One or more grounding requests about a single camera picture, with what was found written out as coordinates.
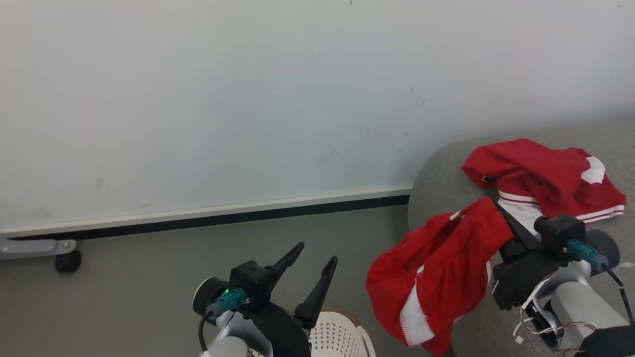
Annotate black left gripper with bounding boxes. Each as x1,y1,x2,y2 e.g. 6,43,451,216
248,241,339,357

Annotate red jersey white panels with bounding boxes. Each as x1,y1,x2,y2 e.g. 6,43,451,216
461,138,627,234

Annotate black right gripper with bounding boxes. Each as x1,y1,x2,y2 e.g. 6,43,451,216
492,204,576,311

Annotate black wall baseboard strip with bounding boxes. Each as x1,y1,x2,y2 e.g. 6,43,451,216
10,194,410,241

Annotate grey fabric sofa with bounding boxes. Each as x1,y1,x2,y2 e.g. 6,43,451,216
408,119,635,357

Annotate red shorts white side stripe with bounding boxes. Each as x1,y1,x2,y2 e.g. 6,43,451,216
366,197,515,356

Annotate beige perforated plastic laundry basket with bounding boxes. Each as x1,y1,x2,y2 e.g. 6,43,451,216
251,306,377,357

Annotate black caster wheel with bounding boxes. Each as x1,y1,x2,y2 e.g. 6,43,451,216
54,250,82,274

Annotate thin white red wire bundle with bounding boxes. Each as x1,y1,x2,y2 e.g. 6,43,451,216
512,272,599,354

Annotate grey metal frame leg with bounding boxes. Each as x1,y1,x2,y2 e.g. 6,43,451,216
0,238,77,261

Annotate black cable teal plug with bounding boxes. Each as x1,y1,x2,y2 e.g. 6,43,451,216
198,288,249,353
567,239,635,327

